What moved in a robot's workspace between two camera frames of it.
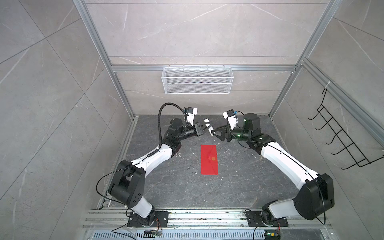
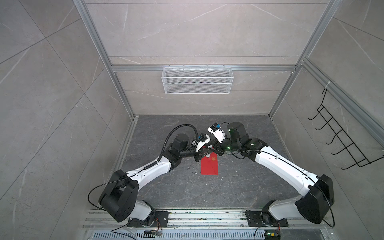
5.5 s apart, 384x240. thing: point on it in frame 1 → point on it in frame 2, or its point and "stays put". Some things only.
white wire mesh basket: (197, 80) stays put
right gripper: (225, 131) → (217, 149)
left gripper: (198, 129) → (201, 153)
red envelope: (209, 160) stays put
